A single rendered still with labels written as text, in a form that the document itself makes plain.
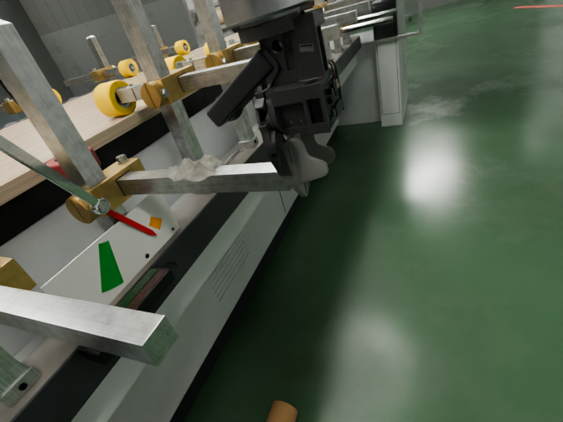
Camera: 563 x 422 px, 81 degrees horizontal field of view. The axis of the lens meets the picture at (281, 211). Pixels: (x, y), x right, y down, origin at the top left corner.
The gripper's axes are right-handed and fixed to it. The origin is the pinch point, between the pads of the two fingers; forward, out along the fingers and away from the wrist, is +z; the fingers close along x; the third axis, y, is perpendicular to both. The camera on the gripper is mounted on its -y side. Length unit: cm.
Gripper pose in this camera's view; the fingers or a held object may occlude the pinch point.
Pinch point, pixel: (297, 187)
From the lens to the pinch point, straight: 44.9
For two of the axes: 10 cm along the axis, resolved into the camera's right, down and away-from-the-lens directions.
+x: 3.5, -5.8, 7.3
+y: 9.0, -0.1, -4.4
